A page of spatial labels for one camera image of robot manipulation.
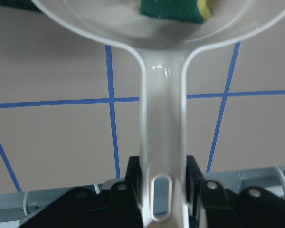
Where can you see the dustpan left gripper right finger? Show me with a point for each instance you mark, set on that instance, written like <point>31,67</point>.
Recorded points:
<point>208,203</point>

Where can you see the yellow green sponge piece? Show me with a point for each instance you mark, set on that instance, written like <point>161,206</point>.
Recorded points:
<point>192,11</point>

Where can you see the dustpan left gripper left finger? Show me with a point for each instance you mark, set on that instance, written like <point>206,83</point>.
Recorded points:
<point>125,198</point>

